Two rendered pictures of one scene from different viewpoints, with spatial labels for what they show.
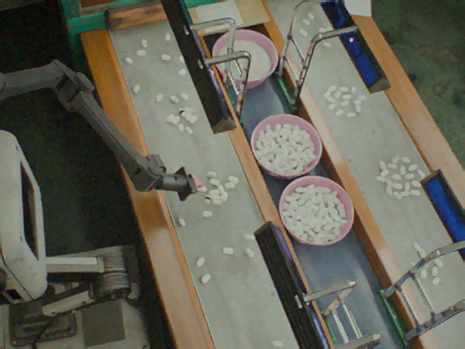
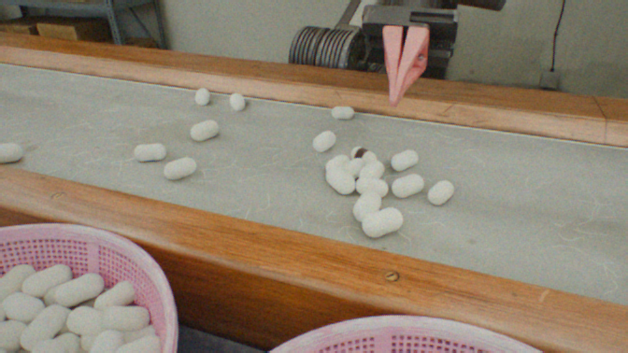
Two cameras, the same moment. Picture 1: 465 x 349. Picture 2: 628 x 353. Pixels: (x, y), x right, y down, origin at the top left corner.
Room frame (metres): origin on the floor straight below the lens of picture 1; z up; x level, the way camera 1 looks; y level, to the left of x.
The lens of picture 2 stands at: (1.15, -0.24, 0.98)
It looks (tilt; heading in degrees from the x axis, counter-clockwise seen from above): 32 degrees down; 138
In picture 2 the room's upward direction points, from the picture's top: straight up
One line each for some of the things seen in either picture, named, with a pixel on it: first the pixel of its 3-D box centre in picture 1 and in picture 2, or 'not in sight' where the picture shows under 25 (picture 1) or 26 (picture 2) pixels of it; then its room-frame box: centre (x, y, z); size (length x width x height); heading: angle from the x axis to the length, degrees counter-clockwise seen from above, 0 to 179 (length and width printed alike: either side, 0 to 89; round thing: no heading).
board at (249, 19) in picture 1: (227, 15); not in sight; (1.72, 0.14, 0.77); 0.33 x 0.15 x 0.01; 119
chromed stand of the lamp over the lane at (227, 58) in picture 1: (214, 79); not in sight; (1.28, 0.13, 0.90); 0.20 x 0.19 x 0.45; 29
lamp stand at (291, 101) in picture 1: (313, 55); not in sight; (1.48, -0.22, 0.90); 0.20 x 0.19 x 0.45; 29
